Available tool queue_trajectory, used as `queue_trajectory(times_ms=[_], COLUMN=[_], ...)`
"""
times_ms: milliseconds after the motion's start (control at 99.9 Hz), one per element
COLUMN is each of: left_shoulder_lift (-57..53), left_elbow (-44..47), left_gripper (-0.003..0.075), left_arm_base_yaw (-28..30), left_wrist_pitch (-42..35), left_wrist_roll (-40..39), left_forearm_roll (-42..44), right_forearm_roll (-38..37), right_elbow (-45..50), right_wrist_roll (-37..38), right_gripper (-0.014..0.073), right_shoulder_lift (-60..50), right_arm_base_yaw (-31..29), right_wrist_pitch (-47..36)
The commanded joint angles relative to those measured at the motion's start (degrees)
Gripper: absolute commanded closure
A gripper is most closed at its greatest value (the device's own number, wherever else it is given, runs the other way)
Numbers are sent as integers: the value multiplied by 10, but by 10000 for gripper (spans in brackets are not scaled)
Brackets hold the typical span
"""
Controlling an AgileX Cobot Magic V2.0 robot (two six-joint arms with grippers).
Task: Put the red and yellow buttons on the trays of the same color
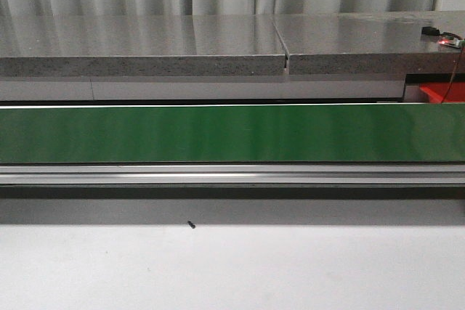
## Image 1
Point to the green conveyor belt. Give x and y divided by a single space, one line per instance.
234 134

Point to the grey stone slab right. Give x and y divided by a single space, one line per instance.
386 42

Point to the grey stone slab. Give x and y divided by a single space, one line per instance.
149 45
386 42

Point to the red plastic tray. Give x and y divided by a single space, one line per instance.
441 92

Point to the black connector plug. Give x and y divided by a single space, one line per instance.
430 31

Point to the grey stone slab left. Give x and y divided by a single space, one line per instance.
149 45

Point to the small green circuit board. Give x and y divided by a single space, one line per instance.
451 41

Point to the aluminium conveyor frame rail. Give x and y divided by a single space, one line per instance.
448 175

